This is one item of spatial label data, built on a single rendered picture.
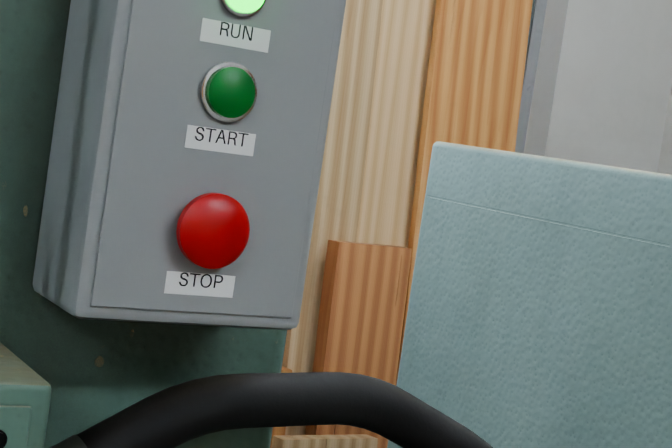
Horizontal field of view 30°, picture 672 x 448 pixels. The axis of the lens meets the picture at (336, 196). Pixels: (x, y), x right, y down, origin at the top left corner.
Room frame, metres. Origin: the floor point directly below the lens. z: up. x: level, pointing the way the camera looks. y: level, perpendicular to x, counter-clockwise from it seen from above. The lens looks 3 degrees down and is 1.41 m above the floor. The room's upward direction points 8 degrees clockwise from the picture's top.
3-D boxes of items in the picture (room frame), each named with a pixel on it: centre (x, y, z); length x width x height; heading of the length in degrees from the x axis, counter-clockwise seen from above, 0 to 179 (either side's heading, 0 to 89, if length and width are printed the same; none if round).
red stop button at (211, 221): (0.49, 0.05, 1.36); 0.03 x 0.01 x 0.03; 120
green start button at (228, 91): (0.50, 0.05, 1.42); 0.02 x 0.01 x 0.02; 120
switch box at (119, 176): (0.52, 0.06, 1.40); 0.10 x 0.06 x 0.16; 120
